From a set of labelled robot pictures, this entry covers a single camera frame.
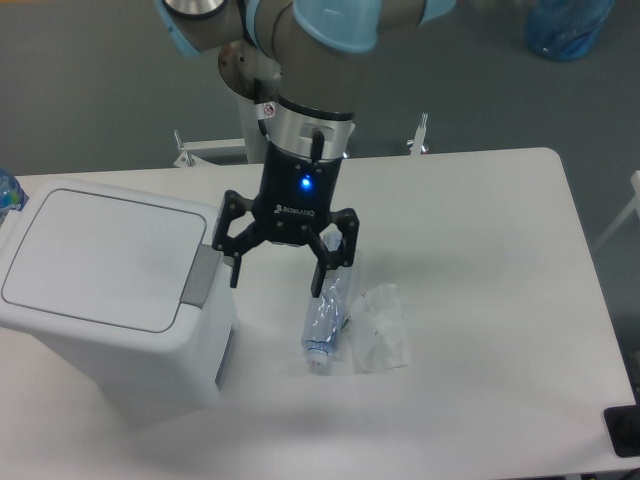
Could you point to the blue water bottle at left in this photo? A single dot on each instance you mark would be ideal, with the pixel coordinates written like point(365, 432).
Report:
point(13, 196)

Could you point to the white pedestal base frame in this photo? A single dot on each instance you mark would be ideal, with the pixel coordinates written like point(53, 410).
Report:
point(209, 152)

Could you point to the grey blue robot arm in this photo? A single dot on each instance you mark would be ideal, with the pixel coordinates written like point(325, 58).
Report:
point(322, 49)

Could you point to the black device at table corner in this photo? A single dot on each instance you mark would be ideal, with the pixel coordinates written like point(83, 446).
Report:
point(623, 426)

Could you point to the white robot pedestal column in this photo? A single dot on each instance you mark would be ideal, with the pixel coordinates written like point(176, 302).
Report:
point(254, 79)

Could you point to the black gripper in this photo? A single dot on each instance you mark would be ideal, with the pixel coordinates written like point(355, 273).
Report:
point(297, 200)

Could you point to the crumpled clear plastic bag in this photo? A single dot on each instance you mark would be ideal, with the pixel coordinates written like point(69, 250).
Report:
point(377, 330)

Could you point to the crushed clear plastic bottle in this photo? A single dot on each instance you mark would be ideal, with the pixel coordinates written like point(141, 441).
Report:
point(325, 319)

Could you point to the levelling foot bolt right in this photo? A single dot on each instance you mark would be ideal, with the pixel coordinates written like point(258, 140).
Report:
point(417, 145)

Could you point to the white push-lid trash can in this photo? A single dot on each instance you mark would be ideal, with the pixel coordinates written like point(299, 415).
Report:
point(125, 286)

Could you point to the white frame at right edge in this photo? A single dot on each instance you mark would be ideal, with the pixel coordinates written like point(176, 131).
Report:
point(631, 208)

